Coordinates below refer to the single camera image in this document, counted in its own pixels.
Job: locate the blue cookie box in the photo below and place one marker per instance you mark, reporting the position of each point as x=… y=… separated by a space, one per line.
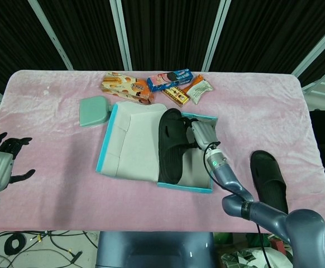
x=168 y=79

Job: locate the white orange snack packet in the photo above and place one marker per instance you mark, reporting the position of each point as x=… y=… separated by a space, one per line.
x=198 y=89

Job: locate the white double frame post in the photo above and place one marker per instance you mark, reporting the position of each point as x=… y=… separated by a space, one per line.
x=121 y=33

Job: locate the blue grey robot torso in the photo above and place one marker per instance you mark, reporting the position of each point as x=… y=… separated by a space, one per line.
x=154 y=248

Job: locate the black pleated curtain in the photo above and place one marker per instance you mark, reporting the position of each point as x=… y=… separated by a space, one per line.
x=165 y=28

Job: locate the teal cardboard shoe box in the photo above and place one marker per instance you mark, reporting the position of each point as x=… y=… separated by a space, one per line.
x=137 y=139

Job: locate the mint green dustpan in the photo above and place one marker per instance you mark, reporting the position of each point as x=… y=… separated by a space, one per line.
x=94 y=111

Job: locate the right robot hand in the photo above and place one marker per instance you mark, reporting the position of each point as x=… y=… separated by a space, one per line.
x=205 y=135

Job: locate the pink velvet table cloth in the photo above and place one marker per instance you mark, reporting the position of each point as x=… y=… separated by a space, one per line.
x=53 y=167

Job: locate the orange biscuit box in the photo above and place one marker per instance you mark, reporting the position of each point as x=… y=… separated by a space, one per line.
x=123 y=86

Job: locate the black rubber slipper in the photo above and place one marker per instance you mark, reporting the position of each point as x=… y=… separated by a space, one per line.
x=171 y=150
x=268 y=178

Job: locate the yellow red small box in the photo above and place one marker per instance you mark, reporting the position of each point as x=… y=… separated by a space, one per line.
x=177 y=96

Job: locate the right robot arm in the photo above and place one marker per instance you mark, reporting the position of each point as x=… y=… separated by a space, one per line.
x=305 y=229

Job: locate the crumpled patterned bag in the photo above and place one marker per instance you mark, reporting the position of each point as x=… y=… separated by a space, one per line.
x=240 y=259

